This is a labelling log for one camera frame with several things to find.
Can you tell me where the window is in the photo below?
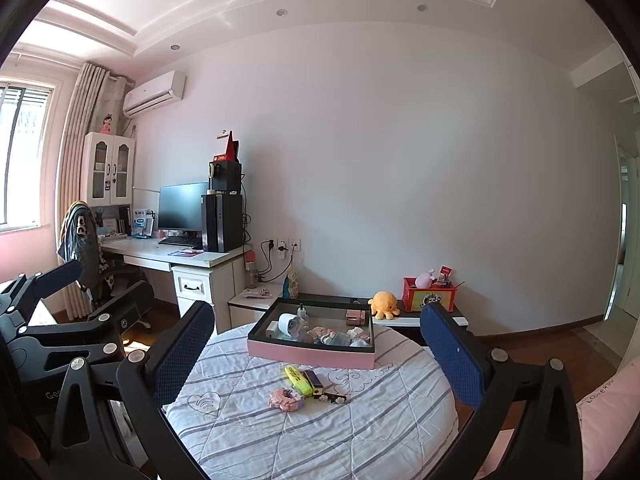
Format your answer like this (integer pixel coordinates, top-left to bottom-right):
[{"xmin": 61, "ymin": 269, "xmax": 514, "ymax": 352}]
[{"xmin": 0, "ymin": 77, "xmax": 56, "ymax": 233}]

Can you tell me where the white glass-door cabinet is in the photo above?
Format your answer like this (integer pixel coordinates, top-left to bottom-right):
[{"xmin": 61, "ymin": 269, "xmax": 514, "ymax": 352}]
[{"xmin": 82, "ymin": 131, "xmax": 137, "ymax": 207}]

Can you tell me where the purple gold box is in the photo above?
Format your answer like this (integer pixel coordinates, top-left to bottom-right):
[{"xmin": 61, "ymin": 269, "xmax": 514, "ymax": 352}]
[{"xmin": 302, "ymin": 370, "xmax": 325, "ymax": 397}]

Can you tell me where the yellow-green highlighter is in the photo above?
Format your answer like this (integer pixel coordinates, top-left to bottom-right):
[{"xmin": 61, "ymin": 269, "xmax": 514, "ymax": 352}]
[{"xmin": 284, "ymin": 366, "xmax": 315, "ymax": 397}]

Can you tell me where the white air conditioner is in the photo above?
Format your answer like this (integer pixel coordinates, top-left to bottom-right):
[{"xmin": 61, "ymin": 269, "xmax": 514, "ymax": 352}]
[{"xmin": 122, "ymin": 70, "xmax": 187, "ymax": 117}]

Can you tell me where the red printed box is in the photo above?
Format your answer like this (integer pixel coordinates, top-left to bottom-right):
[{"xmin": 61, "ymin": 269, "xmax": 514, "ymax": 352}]
[{"xmin": 402, "ymin": 276, "xmax": 458, "ymax": 313}]

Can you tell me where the white astronaut toy lamp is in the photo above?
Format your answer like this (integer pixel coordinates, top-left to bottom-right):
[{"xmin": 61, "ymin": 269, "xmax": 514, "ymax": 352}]
[{"xmin": 267, "ymin": 312, "xmax": 307, "ymax": 343}]

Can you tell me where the pastel building block figure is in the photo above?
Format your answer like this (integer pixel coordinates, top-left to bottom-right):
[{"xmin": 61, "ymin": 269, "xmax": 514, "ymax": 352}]
[{"xmin": 269, "ymin": 386, "xmax": 305, "ymax": 409}]

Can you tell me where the small white side table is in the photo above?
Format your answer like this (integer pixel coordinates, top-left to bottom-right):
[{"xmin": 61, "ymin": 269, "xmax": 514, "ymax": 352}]
[{"xmin": 227, "ymin": 282, "xmax": 286, "ymax": 333}]

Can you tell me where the white door frame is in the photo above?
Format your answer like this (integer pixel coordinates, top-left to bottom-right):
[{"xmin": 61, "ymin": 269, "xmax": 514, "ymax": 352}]
[{"xmin": 602, "ymin": 145, "xmax": 640, "ymax": 321}]

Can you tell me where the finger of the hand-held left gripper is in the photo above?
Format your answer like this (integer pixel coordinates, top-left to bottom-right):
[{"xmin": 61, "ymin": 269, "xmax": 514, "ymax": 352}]
[
  {"xmin": 10, "ymin": 280, "xmax": 156, "ymax": 376},
  {"xmin": 0, "ymin": 259, "xmax": 83, "ymax": 331}
]

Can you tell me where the person's left hand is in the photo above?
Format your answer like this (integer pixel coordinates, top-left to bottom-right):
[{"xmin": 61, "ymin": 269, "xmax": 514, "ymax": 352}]
[{"xmin": 5, "ymin": 430, "xmax": 41, "ymax": 461}]

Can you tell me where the pink storage box dark rim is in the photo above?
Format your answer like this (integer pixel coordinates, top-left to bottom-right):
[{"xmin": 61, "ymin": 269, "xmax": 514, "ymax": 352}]
[{"xmin": 246, "ymin": 296, "xmax": 377, "ymax": 370}]

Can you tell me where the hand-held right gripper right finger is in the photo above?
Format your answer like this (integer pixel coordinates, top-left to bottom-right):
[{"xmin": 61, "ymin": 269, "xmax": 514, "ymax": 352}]
[{"xmin": 419, "ymin": 301, "xmax": 586, "ymax": 480}]

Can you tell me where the white desk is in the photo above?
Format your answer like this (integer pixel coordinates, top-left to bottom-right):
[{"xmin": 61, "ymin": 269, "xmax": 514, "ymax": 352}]
[{"xmin": 100, "ymin": 237, "xmax": 253, "ymax": 333}]

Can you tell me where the orange octopus plush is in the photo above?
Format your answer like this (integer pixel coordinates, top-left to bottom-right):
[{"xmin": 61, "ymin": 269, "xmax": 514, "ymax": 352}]
[{"xmin": 368, "ymin": 291, "xmax": 401, "ymax": 320}]

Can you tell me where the black computer tower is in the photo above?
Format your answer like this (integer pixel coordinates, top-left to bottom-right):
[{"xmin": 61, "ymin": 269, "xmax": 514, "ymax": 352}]
[{"xmin": 201, "ymin": 192, "xmax": 244, "ymax": 253}]

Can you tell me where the black speaker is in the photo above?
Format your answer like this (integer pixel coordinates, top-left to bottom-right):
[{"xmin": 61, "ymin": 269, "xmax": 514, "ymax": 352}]
[{"xmin": 208, "ymin": 160, "xmax": 243, "ymax": 193}]

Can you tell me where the person's pink pajama leg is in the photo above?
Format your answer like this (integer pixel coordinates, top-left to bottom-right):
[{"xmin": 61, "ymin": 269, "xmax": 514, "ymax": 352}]
[{"xmin": 575, "ymin": 362, "xmax": 640, "ymax": 480}]

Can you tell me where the black computer monitor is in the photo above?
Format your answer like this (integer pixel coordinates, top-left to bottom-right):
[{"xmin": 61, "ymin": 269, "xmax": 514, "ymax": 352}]
[{"xmin": 158, "ymin": 182, "xmax": 208, "ymax": 243}]

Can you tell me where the red desk calendar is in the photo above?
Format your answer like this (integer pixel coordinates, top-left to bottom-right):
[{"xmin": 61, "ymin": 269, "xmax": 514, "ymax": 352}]
[{"xmin": 215, "ymin": 130, "xmax": 240, "ymax": 162}]

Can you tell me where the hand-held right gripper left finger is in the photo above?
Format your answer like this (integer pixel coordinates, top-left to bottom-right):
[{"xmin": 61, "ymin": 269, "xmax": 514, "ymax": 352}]
[{"xmin": 47, "ymin": 300, "xmax": 216, "ymax": 480}]

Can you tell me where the black office chair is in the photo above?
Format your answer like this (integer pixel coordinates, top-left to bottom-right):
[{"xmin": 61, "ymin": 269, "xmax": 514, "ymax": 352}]
[{"xmin": 57, "ymin": 201, "xmax": 153, "ymax": 333}]

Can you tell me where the grey printed jacket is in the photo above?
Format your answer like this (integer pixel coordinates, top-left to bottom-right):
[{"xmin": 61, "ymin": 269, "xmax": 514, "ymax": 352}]
[{"xmin": 57, "ymin": 201, "xmax": 103, "ymax": 291}]

